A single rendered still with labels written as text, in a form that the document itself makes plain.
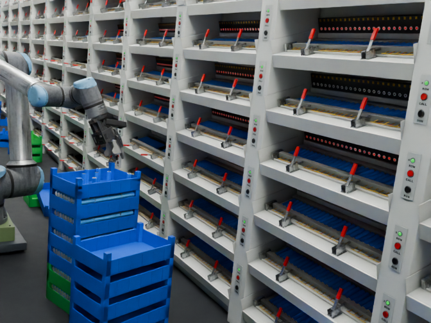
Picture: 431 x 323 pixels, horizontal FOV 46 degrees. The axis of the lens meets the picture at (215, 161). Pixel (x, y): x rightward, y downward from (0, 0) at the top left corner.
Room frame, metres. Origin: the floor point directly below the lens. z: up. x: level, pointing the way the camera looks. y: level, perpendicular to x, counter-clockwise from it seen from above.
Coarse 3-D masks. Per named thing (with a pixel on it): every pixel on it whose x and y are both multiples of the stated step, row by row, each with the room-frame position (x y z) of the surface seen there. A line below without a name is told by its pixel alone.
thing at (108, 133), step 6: (90, 120) 2.15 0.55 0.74; (96, 120) 2.14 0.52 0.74; (102, 120) 2.18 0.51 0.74; (90, 126) 2.15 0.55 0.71; (96, 126) 2.15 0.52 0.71; (102, 126) 2.17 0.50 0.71; (108, 126) 2.19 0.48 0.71; (96, 132) 2.14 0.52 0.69; (102, 132) 2.13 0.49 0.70; (108, 132) 2.15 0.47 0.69; (114, 132) 2.18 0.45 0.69; (96, 138) 2.15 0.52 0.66; (102, 138) 2.13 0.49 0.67; (108, 138) 2.14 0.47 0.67; (114, 138) 2.19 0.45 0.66; (96, 144) 2.17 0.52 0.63
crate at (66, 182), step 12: (108, 168) 2.16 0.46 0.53; (60, 180) 1.91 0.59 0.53; (72, 180) 2.03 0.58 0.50; (120, 180) 1.97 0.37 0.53; (132, 180) 2.02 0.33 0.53; (72, 192) 1.85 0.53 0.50; (84, 192) 1.85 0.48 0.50; (96, 192) 1.89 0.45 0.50; (108, 192) 1.93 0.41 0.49; (120, 192) 1.98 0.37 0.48
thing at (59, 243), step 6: (48, 228) 1.96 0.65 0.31; (54, 228) 1.96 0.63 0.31; (132, 228) 2.04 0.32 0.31; (48, 234) 1.96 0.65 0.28; (54, 234) 1.93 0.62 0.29; (48, 240) 1.96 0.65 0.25; (54, 240) 1.93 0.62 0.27; (60, 240) 1.90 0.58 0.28; (66, 240) 1.87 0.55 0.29; (54, 246) 1.93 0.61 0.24; (60, 246) 1.89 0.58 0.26; (66, 246) 1.87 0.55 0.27; (66, 252) 1.87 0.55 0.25
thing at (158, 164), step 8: (128, 136) 3.04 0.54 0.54; (136, 136) 3.07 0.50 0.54; (144, 136) 3.10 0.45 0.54; (160, 136) 2.98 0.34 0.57; (128, 144) 3.01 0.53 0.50; (128, 152) 2.96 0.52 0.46; (136, 152) 2.84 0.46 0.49; (144, 152) 2.81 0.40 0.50; (144, 160) 2.75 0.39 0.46; (152, 160) 2.65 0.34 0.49; (160, 160) 2.63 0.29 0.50; (160, 168) 2.56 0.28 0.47
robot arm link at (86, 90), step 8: (80, 80) 2.18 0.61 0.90; (88, 80) 2.14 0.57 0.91; (72, 88) 2.18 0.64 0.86; (80, 88) 2.13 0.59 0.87; (88, 88) 2.13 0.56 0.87; (96, 88) 2.16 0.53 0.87; (80, 96) 2.14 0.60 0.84; (88, 96) 2.13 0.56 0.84; (96, 96) 2.15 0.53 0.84; (88, 104) 2.13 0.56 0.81; (96, 104) 2.14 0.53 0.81
